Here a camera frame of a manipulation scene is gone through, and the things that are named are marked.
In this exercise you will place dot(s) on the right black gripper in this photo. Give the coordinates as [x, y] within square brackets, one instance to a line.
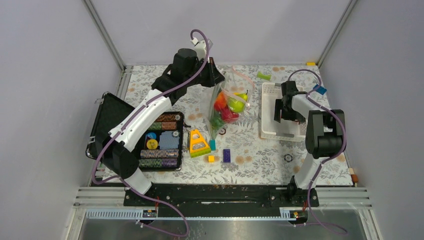
[279, 106]

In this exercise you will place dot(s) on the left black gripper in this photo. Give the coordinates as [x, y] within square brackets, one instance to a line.
[215, 77]

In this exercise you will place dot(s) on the clear pink-dotted zip bag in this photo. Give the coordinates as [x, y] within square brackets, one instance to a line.
[227, 100]

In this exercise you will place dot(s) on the green apple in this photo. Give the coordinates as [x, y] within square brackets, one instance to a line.
[235, 105]

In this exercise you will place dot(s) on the red apple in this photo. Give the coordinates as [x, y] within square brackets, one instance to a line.
[228, 116]

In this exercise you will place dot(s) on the long green cucumber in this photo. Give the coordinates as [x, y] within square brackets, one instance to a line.
[216, 121]

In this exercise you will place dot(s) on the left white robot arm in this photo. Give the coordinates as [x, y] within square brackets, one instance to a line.
[116, 145]

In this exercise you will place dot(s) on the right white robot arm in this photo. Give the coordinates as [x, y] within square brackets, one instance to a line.
[324, 137]

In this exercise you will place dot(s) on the white plastic basket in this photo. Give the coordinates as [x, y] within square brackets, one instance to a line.
[272, 125]

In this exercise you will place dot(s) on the lime green block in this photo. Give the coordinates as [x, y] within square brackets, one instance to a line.
[263, 76]

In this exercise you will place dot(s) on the blue lego brick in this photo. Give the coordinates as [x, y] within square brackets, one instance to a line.
[320, 89]

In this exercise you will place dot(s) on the poker chip on mat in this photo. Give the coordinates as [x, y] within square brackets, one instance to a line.
[288, 158]

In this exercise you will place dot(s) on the teal small block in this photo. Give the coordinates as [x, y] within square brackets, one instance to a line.
[212, 144]

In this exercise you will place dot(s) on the purple lego brick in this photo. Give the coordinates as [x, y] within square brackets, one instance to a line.
[226, 155]

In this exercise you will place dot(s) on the yellow triangular toy block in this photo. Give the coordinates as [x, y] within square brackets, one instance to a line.
[198, 146]

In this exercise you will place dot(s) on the small yellow cube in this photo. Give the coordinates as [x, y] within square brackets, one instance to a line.
[211, 159]

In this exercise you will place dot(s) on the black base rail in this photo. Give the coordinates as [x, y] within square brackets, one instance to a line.
[231, 200]

